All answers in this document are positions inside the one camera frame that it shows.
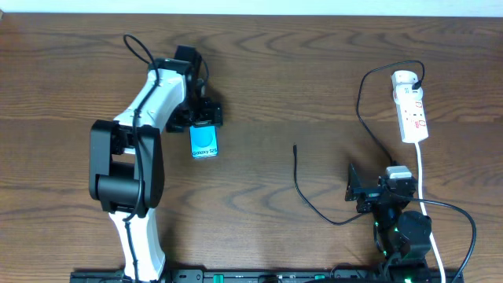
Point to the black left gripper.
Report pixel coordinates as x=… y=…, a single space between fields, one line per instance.
x=205 y=118

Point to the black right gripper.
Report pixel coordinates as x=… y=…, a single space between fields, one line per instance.
x=354 y=190

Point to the cyan screen Galaxy smartphone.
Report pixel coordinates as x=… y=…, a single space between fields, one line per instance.
x=204 y=142

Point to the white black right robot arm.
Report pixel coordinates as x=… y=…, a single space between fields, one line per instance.
x=402 y=236

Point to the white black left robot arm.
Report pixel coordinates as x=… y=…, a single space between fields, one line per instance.
x=127 y=173

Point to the white USB charger plug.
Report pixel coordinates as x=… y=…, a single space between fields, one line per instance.
x=404 y=93

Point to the white power strip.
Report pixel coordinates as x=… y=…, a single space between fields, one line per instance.
x=411 y=118

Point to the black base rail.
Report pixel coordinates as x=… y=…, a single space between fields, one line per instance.
x=344 y=274

